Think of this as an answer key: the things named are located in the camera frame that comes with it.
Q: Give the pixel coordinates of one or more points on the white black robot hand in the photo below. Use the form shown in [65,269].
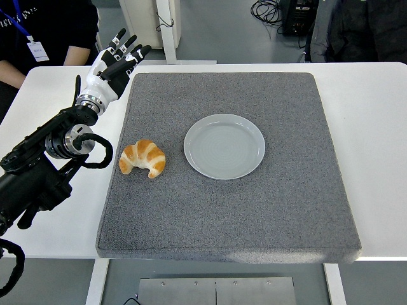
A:
[101,79]

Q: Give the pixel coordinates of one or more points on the golden croissant bread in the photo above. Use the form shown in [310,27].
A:
[143,155]

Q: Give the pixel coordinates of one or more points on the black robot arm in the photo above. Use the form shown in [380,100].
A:
[31,187]

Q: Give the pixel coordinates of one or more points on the round grey plate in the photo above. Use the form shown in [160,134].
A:
[224,149]

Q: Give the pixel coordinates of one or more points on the grey metal plate with screws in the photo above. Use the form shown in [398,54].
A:
[178,292]

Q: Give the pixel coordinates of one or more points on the seated person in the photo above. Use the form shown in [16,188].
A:
[57,28]

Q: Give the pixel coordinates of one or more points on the beige cabinet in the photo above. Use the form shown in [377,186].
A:
[143,19]

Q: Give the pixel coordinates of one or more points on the grey felt mat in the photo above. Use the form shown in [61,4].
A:
[222,216]

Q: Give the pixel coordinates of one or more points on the black equipment box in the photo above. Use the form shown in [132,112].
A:
[299,19]

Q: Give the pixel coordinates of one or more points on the white table leg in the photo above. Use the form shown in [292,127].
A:
[335,286]
[95,286]

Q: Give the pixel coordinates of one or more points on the person in dark jacket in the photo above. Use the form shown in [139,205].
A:
[356,31]

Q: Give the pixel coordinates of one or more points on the white table post with base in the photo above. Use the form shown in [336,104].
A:
[168,38]

